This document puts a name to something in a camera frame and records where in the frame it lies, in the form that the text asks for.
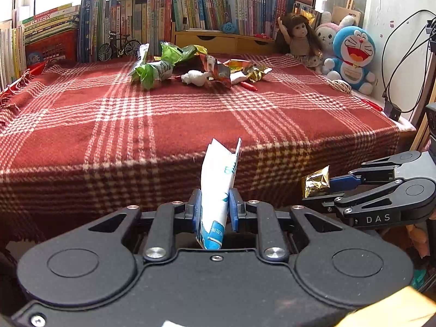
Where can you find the shiny gold orange book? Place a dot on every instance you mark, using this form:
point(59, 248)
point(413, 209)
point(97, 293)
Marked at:
point(308, 15)

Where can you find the row of white yellow books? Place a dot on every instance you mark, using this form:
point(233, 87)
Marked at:
point(12, 54)

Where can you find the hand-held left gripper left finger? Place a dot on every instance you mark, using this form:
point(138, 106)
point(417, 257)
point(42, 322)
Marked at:
point(194, 211)

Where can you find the red box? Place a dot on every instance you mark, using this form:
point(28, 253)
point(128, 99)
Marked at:
point(51, 49)

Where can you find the yellow green snack bag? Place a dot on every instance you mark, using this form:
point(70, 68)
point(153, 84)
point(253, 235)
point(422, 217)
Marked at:
point(180, 52)

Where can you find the long green wrapper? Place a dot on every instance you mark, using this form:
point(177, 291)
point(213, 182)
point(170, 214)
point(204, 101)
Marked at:
point(148, 73)

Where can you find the white blue wrapper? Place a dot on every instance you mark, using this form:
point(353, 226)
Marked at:
point(216, 177)

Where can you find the small red trinket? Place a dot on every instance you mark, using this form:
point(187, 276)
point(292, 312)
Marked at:
point(261, 35)

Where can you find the white crumpled tissue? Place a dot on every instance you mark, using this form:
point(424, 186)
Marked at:
point(193, 77)

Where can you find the pink white bunny plush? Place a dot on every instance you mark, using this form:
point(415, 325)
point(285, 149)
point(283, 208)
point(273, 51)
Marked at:
point(327, 35)

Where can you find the black power adapter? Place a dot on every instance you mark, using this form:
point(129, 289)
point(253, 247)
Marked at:
point(392, 112)

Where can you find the blue yarn ball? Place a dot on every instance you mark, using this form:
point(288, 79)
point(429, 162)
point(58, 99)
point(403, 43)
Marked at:
point(229, 28)

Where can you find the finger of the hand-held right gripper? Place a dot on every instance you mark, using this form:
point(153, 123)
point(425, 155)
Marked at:
point(344, 181)
point(340, 200)

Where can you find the red plastic board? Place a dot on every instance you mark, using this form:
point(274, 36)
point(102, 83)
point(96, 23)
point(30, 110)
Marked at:
point(34, 70)

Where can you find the blue cat plush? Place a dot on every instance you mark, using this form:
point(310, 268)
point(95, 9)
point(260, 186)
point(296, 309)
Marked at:
point(354, 51)

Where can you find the stack of flat books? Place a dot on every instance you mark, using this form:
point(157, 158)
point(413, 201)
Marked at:
point(51, 22)

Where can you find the red plaid blanket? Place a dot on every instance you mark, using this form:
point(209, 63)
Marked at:
point(170, 109)

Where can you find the row of blue paperback books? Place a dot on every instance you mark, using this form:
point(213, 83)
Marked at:
point(218, 6)

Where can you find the row of thin picture books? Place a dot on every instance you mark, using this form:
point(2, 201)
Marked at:
point(129, 24)

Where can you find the brown-haired doll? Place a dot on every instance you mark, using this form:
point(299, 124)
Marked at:
point(299, 34)

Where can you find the small gold foil wrapper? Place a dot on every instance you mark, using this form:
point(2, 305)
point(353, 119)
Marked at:
point(316, 182)

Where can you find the miniature black bicycle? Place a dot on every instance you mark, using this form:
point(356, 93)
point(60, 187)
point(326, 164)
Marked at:
point(119, 49)

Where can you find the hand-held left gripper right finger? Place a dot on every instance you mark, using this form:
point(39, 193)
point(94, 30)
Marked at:
point(235, 211)

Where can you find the red pen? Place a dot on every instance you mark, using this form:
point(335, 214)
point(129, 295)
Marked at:
point(248, 86)

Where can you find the yellow orange snack wrapper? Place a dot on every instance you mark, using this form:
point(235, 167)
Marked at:
point(236, 64)

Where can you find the wooden drawer organizer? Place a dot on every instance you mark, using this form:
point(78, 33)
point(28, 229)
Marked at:
point(211, 42)

